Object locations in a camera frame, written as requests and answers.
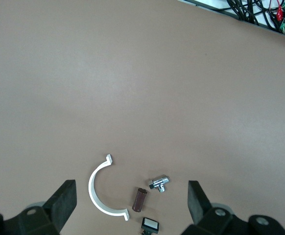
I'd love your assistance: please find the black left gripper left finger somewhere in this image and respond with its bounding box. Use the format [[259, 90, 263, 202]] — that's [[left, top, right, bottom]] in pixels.
[[0, 180, 77, 235]]

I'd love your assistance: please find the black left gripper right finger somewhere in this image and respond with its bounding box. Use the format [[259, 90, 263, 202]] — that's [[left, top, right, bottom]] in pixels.
[[183, 180, 285, 235]]

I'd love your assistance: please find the chrome angle valve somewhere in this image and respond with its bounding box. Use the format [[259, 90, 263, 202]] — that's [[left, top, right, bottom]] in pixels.
[[148, 174, 170, 193]]

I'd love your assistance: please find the brown cylinder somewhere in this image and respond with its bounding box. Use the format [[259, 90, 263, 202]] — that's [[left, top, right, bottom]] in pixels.
[[132, 187, 148, 212]]

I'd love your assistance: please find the brown table mat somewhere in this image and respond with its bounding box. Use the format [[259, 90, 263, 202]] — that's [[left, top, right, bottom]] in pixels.
[[0, 0, 285, 235]]

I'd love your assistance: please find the white half-ring pipe clamp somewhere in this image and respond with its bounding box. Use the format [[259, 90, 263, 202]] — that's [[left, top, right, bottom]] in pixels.
[[88, 153, 130, 222]]

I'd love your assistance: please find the black cable bundle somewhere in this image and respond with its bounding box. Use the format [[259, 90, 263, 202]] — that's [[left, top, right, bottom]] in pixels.
[[227, 0, 285, 37]]

